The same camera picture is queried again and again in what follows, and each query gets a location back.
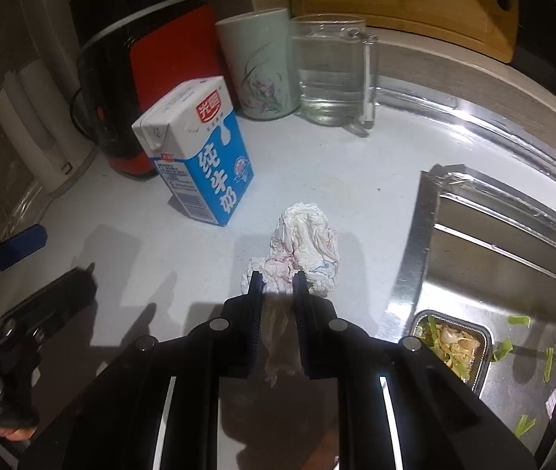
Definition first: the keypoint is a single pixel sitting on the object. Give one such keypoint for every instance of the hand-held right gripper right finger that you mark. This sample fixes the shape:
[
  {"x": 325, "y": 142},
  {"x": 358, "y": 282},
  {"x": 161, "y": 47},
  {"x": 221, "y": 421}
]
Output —
[{"x": 305, "y": 323}]

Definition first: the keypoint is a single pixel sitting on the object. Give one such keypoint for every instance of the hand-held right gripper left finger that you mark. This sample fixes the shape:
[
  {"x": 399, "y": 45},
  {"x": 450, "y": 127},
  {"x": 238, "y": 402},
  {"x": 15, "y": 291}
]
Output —
[{"x": 254, "y": 323}]

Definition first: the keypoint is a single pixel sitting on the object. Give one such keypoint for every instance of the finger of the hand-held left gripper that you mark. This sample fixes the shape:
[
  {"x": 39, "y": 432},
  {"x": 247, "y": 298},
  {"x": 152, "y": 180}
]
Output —
[
  {"x": 18, "y": 246},
  {"x": 50, "y": 298}
]

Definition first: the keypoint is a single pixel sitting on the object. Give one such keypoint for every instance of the printed white tissue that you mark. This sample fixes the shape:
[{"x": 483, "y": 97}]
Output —
[{"x": 307, "y": 240}]

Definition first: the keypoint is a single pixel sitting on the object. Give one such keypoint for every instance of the person's left hand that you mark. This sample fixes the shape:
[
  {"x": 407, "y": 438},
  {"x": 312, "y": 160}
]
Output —
[{"x": 11, "y": 433}]

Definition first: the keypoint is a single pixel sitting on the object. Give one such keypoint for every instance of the white electric kettle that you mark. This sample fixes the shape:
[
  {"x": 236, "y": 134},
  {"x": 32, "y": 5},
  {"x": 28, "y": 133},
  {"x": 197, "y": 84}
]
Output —
[{"x": 38, "y": 122}]

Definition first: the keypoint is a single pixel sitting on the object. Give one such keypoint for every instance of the sink strainer with food scraps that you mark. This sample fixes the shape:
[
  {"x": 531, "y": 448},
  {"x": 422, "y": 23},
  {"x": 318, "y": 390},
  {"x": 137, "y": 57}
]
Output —
[{"x": 449, "y": 347}]

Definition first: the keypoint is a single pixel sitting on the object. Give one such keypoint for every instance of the blue and white milk carton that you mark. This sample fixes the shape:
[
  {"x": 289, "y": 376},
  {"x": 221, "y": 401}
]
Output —
[{"x": 199, "y": 156}]

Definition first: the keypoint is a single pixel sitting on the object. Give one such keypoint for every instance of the green vegetable scrap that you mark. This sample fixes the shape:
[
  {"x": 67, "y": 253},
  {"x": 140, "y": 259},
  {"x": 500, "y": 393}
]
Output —
[
  {"x": 519, "y": 320},
  {"x": 548, "y": 363},
  {"x": 500, "y": 350},
  {"x": 524, "y": 426}
]

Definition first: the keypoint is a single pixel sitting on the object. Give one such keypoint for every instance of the stainless steel sink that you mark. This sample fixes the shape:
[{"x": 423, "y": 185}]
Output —
[{"x": 503, "y": 279}]

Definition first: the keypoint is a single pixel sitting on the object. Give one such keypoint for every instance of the black and red blender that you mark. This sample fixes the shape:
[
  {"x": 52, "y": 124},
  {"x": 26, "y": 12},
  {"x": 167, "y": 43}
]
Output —
[{"x": 170, "y": 58}]

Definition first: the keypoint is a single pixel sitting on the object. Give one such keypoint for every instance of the clear glass mug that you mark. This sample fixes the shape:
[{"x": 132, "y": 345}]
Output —
[{"x": 332, "y": 71}]

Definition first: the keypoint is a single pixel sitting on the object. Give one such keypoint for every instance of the white floral ceramic cup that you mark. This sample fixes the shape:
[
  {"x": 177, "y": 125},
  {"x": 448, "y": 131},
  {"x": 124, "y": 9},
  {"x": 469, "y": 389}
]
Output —
[{"x": 258, "y": 63}]

